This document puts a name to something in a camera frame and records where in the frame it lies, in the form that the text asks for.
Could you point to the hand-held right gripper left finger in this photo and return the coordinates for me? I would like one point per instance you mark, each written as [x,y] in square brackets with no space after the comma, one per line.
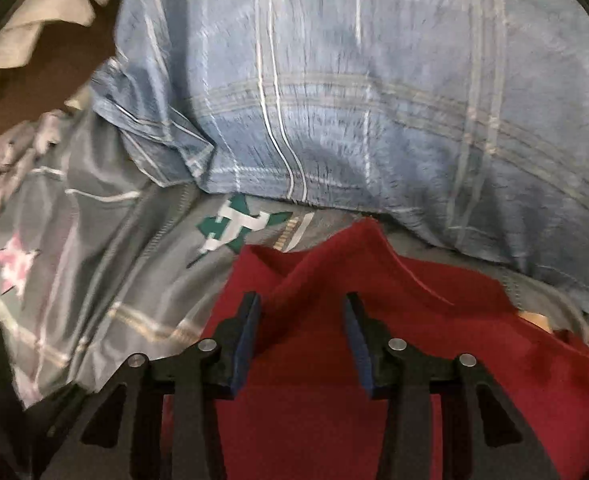
[247,342]

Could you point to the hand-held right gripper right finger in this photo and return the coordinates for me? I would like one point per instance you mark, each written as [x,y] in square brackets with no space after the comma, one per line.
[359,347]

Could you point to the maroon fleece garment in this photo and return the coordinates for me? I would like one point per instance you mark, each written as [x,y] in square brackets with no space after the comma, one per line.
[314,425]

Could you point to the grey plaid shirt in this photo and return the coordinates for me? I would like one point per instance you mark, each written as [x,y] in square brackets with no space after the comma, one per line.
[104,270]

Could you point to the blue plaid shirt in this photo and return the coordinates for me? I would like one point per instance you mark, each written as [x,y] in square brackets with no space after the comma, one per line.
[374,110]

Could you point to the light grey crumpled cloth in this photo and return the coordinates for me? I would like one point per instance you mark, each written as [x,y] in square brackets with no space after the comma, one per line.
[9,152]

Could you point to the beige cloth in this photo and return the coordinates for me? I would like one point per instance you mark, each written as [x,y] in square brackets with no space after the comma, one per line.
[39,15]

